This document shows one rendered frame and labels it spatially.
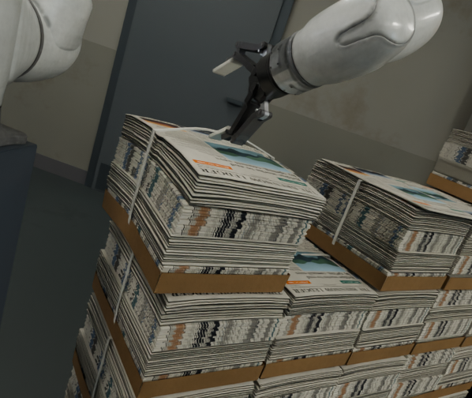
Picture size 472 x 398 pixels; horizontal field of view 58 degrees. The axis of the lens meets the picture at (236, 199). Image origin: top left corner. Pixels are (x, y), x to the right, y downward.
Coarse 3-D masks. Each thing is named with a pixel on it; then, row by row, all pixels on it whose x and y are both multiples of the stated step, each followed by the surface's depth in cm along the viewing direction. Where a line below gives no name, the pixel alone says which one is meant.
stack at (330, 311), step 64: (128, 256) 90; (320, 256) 118; (128, 320) 86; (192, 320) 77; (256, 320) 86; (320, 320) 99; (384, 320) 114; (448, 320) 134; (128, 384) 83; (256, 384) 97; (320, 384) 109; (384, 384) 126
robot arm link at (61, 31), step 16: (32, 0) 68; (48, 0) 68; (64, 0) 70; (80, 0) 72; (48, 16) 69; (64, 16) 71; (80, 16) 74; (48, 32) 70; (64, 32) 72; (80, 32) 77; (48, 48) 71; (64, 48) 75; (80, 48) 84; (32, 64) 69; (48, 64) 73; (64, 64) 79; (16, 80) 72; (32, 80) 75
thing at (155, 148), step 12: (156, 132) 80; (168, 132) 82; (156, 144) 79; (204, 144) 84; (216, 144) 87; (144, 156) 83; (156, 156) 78; (264, 156) 94; (144, 168) 82; (144, 180) 81; (132, 192) 84; (144, 192) 79; (132, 216) 84
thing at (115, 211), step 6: (108, 192) 96; (108, 198) 95; (108, 204) 95; (114, 204) 91; (108, 210) 94; (114, 210) 91; (120, 210) 88; (114, 216) 91; (120, 216) 88; (114, 222) 90; (120, 222) 87; (120, 228) 87
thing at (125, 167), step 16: (128, 128) 92; (144, 128) 84; (160, 128) 83; (128, 144) 90; (144, 144) 83; (128, 160) 89; (112, 176) 95; (128, 176) 87; (112, 192) 95; (128, 192) 86; (128, 208) 86
